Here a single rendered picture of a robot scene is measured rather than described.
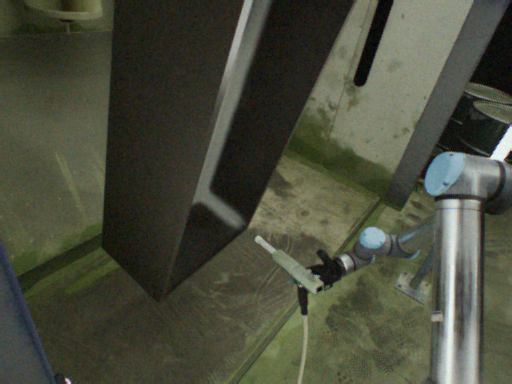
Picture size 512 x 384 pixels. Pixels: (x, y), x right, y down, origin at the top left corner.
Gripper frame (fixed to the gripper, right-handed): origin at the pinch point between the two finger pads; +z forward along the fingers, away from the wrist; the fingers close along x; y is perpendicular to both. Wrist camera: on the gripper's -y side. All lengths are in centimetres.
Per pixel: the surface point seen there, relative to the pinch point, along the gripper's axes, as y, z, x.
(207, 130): -68, 33, -20
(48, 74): -91, 67, 125
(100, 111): -68, 46, 130
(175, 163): -59, 39, -7
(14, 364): -68, 66, -77
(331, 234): 41, -81, 80
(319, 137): -13, -132, 152
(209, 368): 47, 37, 26
